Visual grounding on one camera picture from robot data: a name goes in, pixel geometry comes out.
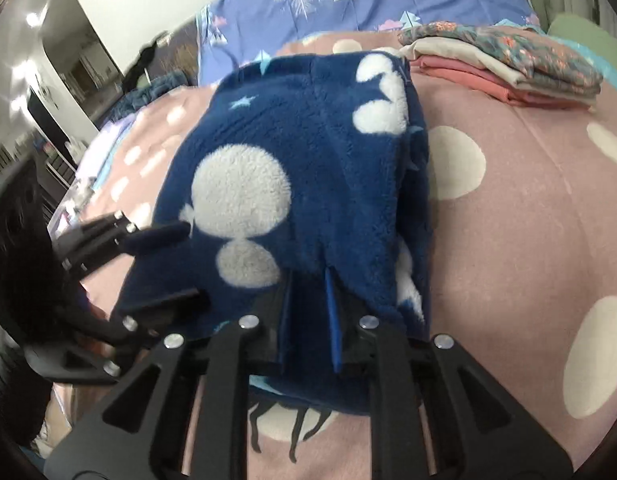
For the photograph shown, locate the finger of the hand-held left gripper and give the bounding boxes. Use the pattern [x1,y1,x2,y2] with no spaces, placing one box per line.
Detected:
[53,212,192,281]
[27,287,212,386]

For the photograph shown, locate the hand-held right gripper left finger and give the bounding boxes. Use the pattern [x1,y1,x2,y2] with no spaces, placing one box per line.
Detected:
[43,272,294,480]

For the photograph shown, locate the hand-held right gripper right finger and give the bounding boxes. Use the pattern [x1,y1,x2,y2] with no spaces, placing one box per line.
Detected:
[324,267,574,480]

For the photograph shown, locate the blue fleece garment white spots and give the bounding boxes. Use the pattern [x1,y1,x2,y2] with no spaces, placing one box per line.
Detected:
[108,50,436,416]

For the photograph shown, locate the stack of folded clothes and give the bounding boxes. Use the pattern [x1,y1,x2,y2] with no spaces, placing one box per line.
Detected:
[398,20,604,96]

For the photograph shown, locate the lavender cloth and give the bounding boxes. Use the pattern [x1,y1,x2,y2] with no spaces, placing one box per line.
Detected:
[78,110,139,181]

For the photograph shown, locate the dark teal knitted blanket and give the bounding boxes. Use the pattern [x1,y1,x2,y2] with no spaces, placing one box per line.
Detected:
[113,72,189,116]

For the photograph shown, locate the dark patterned pillow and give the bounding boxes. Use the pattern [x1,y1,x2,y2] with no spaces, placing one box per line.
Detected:
[153,25,204,86]

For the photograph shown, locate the pink polka dot blanket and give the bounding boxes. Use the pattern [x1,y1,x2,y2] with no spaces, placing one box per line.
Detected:
[38,27,617,480]

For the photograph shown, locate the coral pink folded garment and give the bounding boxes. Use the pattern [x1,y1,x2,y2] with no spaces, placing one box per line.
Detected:
[411,55,596,111]

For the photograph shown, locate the beige folded garment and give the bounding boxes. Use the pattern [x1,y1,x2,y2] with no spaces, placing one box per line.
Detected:
[401,37,601,106]

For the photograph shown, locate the green pillow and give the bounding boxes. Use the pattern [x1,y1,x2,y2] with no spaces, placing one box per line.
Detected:
[548,12,617,71]

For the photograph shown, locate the black braided strap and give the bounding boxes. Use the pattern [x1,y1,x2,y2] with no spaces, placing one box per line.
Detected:
[123,32,169,91]

